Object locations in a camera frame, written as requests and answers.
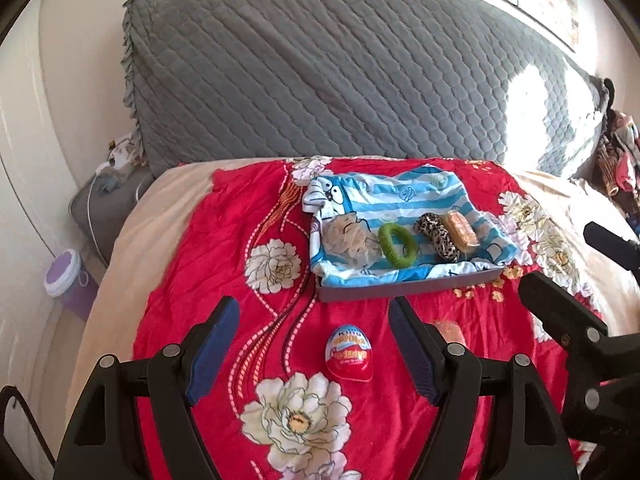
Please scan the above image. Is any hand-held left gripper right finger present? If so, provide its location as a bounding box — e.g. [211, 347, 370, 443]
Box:
[387, 296, 581, 480]

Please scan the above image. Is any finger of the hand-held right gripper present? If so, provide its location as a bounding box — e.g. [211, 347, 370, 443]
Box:
[517, 271, 611, 361]
[583, 221, 640, 274]

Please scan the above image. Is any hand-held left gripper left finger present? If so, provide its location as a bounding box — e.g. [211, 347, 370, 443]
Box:
[54, 296, 241, 480]

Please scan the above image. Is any grey shallow box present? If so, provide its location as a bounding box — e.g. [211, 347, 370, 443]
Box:
[316, 265, 506, 303]

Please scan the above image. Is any green scrunchie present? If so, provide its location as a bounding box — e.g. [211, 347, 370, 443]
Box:
[377, 222, 418, 267]

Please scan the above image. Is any leopard print scrunchie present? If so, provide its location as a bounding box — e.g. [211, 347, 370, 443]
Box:
[415, 212, 463, 262]

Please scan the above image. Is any orange snack packet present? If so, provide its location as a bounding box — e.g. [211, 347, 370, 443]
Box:
[446, 210, 482, 251]

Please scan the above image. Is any beige mesh scrubber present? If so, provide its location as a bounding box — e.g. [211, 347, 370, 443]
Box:
[322, 211, 383, 268]

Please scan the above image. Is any red and white chocolate egg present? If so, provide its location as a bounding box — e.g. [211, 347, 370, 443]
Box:
[325, 325, 376, 382]

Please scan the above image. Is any pile of colourful clothes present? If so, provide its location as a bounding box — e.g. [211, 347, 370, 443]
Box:
[592, 77, 640, 241]

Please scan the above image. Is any red floral bedsheet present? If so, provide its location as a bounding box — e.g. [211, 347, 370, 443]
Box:
[65, 155, 640, 480]

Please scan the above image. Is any blue striped cartoon cloth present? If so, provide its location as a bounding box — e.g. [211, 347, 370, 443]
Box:
[301, 171, 518, 288]

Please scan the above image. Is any purple bin with white lid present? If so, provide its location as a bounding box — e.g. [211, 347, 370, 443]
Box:
[42, 249, 101, 322]

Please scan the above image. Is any grey nightstand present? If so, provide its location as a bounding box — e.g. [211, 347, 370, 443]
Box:
[69, 165, 156, 266]

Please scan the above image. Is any blue-grey cloth item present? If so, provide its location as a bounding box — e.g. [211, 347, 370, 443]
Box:
[95, 167, 126, 196]

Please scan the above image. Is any floral item on nightstand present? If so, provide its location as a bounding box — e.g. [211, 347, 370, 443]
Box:
[107, 130, 148, 168]

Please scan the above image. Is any grey quilted headboard cover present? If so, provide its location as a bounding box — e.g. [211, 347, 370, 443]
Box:
[121, 0, 616, 181]

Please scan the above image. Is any white cable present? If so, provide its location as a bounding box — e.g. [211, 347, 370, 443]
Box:
[85, 162, 113, 266]

